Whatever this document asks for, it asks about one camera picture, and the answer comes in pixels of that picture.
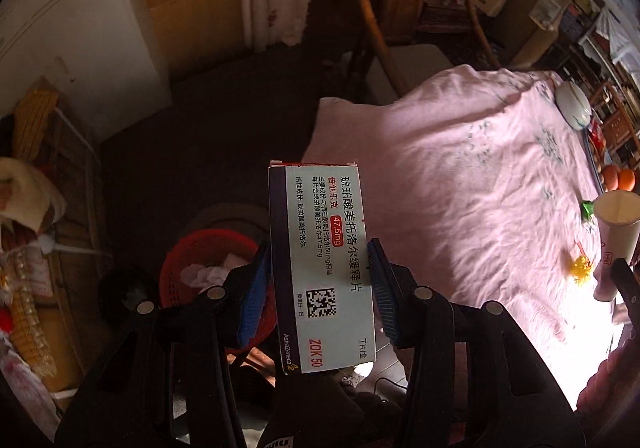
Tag white paper cup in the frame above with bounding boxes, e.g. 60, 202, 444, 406
593, 189, 640, 301

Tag cluttered shelf unit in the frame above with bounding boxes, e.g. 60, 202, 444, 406
530, 0, 640, 169

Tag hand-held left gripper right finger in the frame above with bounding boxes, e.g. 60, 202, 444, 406
366, 238, 583, 448

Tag red plastic basket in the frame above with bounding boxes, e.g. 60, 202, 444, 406
159, 229, 277, 355

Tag yellow tassel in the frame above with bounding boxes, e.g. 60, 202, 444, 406
570, 242, 597, 285

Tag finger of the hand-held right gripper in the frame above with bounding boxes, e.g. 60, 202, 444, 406
610, 258, 640, 326

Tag person's right forearm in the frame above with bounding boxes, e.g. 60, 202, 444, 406
575, 335, 640, 429

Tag grey chair cushion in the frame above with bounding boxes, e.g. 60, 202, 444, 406
367, 45, 453, 104

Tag yellow knitted mat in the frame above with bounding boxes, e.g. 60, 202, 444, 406
12, 88, 59, 162

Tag pile of clear blister packs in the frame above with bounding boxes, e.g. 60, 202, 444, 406
9, 248, 57, 375

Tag white metal cabinet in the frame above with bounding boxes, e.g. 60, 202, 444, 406
0, 0, 173, 143

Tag wooden chair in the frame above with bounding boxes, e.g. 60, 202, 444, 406
340, 0, 501, 96

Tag white ceramic bowl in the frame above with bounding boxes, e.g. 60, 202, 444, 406
556, 80, 594, 131

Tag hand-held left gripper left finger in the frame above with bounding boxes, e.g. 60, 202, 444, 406
54, 242, 274, 448

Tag pink tablecloth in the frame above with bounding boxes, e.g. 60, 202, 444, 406
300, 65, 632, 411

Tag crumpled white tissue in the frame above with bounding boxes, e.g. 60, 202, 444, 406
181, 253, 237, 289

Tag white medicine box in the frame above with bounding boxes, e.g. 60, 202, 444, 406
268, 159, 376, 375

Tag red snack packet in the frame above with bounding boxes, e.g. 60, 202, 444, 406
586, 120, 608, 166

